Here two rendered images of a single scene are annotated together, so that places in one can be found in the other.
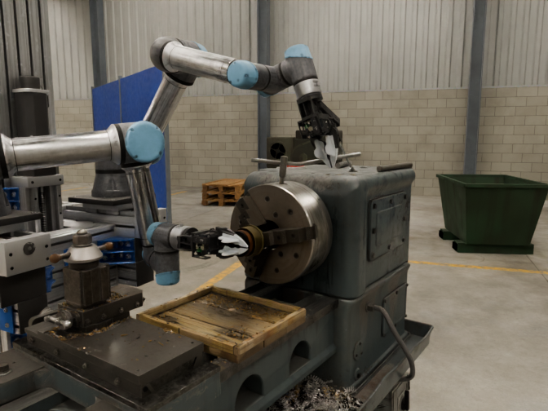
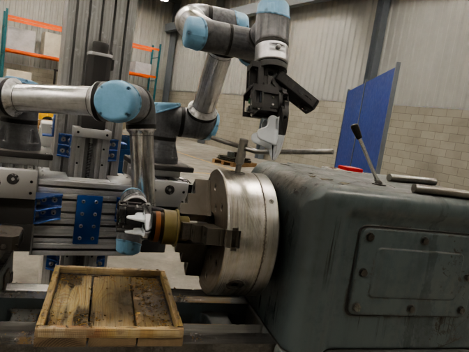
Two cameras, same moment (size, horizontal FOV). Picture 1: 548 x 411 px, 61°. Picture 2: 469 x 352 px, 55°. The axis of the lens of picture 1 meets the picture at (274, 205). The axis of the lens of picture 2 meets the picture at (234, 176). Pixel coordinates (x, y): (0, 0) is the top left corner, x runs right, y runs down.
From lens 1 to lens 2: 0.90 m
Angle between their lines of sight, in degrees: 38
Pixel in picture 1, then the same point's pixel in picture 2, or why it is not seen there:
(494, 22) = not seen: outside the picture
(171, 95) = (211, 68)
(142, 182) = (137, 146)
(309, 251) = (222, 262)
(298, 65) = (259, 23)
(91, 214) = not seen: hidden behind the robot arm
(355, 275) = (298, 320)
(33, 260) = (15, 190)
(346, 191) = (305, 200)
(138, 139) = (105, 97)
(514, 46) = not seen: outside the picture
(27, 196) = (73, 143)
